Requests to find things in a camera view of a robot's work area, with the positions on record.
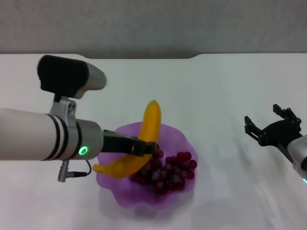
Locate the dark red grape bunch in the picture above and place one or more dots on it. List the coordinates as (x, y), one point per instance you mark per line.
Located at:
(172, 172)

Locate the yellow banana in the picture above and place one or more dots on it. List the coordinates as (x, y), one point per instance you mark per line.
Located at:
(149, 124)

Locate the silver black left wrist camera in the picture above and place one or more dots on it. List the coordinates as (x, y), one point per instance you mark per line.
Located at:
(62, 74)

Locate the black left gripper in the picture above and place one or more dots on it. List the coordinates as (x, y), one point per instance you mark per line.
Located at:
(117, 143)

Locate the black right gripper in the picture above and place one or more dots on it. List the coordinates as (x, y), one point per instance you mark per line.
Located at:
(275, 134)

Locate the purple wavy plastic bowl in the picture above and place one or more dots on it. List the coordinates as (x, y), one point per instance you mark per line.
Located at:
(144, 198)

